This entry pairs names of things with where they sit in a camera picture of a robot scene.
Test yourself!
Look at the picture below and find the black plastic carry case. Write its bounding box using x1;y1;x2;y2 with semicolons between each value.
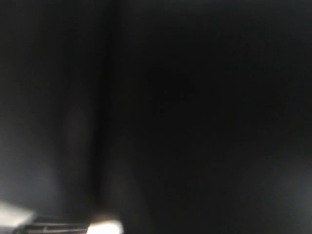
0;0;312;234

